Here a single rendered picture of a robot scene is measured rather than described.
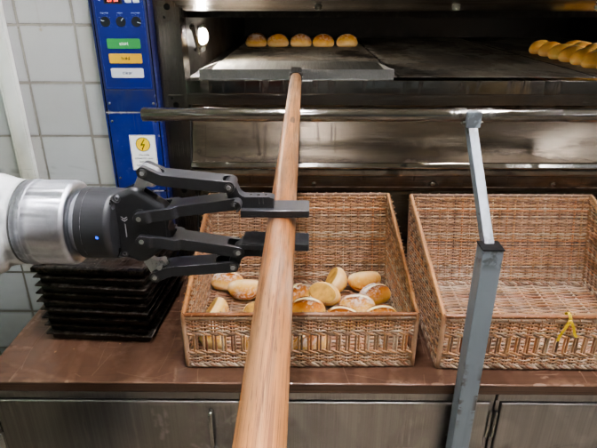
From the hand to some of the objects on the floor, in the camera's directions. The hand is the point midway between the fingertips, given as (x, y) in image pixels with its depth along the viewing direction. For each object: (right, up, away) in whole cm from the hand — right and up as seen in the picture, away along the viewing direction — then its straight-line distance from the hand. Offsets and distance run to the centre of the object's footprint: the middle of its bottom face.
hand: (276, 225), depth 55 cm
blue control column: (-44, -29, +224) cm, 230 cm away
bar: (+31, -88, +93) cm, 132 cm away
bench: (+49, -79, +112) cm, 146 cm away
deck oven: (+54, -29, +225) cm, 233 cm away
